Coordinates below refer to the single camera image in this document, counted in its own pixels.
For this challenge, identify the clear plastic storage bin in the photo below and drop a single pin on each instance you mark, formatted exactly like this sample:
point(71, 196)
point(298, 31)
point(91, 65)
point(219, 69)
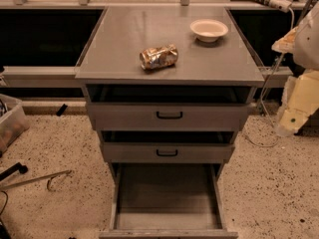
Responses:
point(13, 121)

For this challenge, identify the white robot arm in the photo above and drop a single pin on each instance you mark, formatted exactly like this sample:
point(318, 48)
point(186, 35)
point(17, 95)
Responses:
point(306, 46)

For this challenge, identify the small black block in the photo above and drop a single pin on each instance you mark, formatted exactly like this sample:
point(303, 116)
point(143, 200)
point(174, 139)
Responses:
point(61, 110)

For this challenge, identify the black handle tool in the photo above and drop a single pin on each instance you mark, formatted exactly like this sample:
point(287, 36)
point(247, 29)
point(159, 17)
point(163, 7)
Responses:
point(16, 167)

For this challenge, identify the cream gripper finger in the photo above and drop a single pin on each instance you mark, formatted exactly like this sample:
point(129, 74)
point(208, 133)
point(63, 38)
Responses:
point(286, 43)
point(300, 100)

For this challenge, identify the grey drawer cabinet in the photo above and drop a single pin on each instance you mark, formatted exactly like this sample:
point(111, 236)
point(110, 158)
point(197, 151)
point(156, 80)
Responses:
point(113, 57)

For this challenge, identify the bottom grey drawer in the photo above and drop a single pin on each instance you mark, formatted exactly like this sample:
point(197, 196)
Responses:
point(167, 201)

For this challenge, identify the top grey drawer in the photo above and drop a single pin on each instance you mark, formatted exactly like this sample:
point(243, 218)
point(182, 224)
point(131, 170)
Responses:
point(148, 107)

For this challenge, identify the white paper bowl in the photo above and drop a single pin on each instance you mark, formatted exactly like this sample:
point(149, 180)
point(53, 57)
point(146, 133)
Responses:
point(207, 30)

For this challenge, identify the metal grabber stick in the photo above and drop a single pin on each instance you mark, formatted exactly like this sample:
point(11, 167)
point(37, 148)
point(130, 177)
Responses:
point(22, 183)

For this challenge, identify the grey drawer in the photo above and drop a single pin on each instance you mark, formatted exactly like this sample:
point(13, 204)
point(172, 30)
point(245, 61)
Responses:
point(167, 201)
point(148, 107)
point(167, 146)

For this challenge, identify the middle grey drawer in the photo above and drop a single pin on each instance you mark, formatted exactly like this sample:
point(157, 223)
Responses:
point(167, 146)

